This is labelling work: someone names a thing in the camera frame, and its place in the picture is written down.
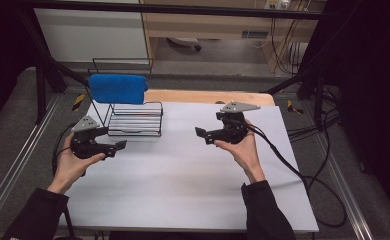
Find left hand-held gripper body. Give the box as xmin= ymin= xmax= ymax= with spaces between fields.
xmin=70 ymin=115 xmax=101 ymax=160

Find yellow black striped tape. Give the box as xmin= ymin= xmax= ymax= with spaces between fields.
xmin=286 ymin=99 xmax=304 ymax=115
xmin=71 ymin=93 xmax=86 ymax=112

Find black metal frame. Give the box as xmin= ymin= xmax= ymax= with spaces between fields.
xmin=17 ymin=0 xmax=327 ymax=125

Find white chair base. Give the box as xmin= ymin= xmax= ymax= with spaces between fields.
xmin=167 ymin=36 xmax=203 ymax=52

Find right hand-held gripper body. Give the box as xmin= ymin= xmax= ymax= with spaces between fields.
xmin=215 ymin=101 xmax=261 ymax=145

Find person's left hand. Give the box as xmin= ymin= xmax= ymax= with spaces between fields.
xmin=47 ymin=132 xmax=106 ymax=195

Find person's right hand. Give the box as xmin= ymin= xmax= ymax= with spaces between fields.
xmin=213 ymin=119 xmax=267 ymax=185

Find hanging cable bundle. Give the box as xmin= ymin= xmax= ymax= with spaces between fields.
xmin=270 ymin=17 xmax=310 ymax=75

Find white cabinet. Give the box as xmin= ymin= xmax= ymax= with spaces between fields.
xmin=34 ymin=7 xmax=150 ymax=63

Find black wire rack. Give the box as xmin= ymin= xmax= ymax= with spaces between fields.
xmin=87 ymin=57 xmax=164 ymax=138

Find left hand-held gripper cable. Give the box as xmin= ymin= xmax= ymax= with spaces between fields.
xmin=51 ymin=122 xmax=79 ymax=176

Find wooden desk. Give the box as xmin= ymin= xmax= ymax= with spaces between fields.
xmin=139 ymin=0 xmax=328 ymax=74

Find black floor cables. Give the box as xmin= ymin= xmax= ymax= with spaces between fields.
xmin=287 ymin=84 xmax=342 ymax=142

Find aluminium rail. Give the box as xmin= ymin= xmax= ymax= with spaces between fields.
xmin=316 ymin=131 xmax=375 ymax=240
xmin=0 ymin=94 xmax=63 ymax=228

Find white power strip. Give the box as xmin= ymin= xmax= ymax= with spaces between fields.
xmin=264 ymin=0 xmax=291 ymax=11

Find hand-held gripper cable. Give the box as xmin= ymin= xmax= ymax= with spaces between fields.
xmin=245 ymin=123 xmax=348 ymax=229
xmin=51 ymin=122 xmax=79 ymax=176

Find right hand-held gripper cable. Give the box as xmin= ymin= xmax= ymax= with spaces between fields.
xmin=245 ymin=123 xmax=348 ymax=229

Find wooden board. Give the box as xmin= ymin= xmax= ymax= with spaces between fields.
xmin=144 ymin=88 xmax=277 ymax=107

